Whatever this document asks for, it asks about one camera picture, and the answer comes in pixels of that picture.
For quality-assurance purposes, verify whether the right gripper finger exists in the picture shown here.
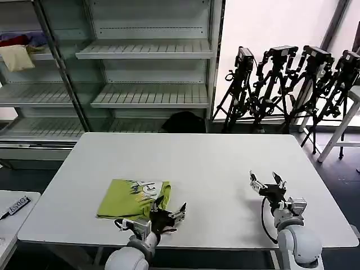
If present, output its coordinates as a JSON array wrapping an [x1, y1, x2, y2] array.
[[249, 170, 267, 192], [272, 172, 287, 190]]

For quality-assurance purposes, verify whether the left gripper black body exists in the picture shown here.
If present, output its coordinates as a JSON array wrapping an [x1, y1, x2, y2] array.
[[148, 209, 177, 234]]

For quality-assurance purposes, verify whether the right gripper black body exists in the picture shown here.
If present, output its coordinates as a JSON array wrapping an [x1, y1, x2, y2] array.
[[259, 184, 287, 208]]

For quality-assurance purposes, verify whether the green printed t-shirt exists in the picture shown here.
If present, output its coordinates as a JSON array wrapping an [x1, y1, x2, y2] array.
[[96, 179, 172, 220]]

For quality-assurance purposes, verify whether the white stand with legs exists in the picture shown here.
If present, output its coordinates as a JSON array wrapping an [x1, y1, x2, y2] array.
[[302, 85, 360, 164]]

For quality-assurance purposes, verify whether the black bag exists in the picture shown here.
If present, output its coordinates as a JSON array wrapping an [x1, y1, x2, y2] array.
[[161, 111, 208, 133]]

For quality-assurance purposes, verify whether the empty grey shelf unit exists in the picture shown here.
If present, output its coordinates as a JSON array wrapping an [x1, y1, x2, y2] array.
[[75, 0, 226, 133]]

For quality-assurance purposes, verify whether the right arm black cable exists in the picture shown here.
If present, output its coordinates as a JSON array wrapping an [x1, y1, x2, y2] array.
[[260, 196, 279, 244]]

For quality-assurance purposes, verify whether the black tripod with camera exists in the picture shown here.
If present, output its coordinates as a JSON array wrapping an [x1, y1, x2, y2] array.
[[213, 46, 257, 133], [317, 49, 360, 161], [289, 45, 336, 155], [251, 46, 299, 134]]

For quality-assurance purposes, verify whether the wire rack with cloths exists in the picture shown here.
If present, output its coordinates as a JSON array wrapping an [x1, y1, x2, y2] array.
[[0, 0, 93, 169]]

